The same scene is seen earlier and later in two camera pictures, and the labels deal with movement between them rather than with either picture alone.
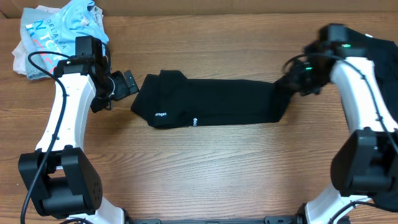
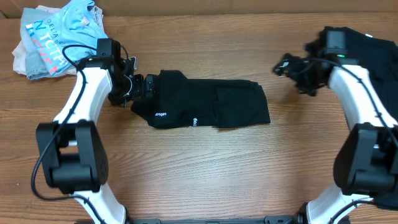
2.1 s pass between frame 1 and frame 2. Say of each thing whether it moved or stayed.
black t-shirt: moved
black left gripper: moved
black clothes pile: stayed
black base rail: stayed
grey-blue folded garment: stayed
